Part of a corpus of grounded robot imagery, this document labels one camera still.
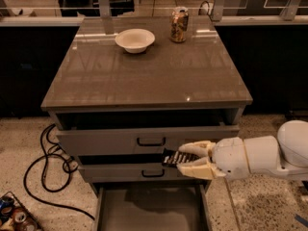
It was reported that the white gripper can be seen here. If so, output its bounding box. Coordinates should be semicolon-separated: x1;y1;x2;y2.
177;137;249;180

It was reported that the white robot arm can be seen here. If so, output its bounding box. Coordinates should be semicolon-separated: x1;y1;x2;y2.
177;120;308;181

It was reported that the bottom grey drawer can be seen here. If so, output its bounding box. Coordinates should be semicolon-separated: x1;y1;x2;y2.
92;180;213;231

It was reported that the grey drawer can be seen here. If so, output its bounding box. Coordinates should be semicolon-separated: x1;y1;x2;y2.
92;180;213;231
77;152;223;184
57;121;240;158

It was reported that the middle grey drawer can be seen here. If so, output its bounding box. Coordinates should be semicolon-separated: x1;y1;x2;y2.
77;152;223;184

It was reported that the grey drawer cabinet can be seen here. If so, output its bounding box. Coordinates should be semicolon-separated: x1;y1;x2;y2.
40;15;254;197

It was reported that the top grey drawer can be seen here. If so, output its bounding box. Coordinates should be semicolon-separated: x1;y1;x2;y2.
57;121;240;158

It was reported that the blue tape strip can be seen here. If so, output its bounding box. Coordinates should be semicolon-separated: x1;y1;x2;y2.
295;214;308;228

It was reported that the white ceramic bowl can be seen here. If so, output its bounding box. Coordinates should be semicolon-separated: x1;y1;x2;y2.
115;29;155;54

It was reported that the orange patterned drink can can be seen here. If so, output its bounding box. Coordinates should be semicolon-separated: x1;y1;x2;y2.
170;7;189;43

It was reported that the black office chair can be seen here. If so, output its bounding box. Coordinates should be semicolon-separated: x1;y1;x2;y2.
58;0;100;16

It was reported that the black floor cable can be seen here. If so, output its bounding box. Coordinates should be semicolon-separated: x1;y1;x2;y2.
22;123;96;221

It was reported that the wire basket of cans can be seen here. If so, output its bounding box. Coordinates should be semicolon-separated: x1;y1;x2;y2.
0;192;44;231

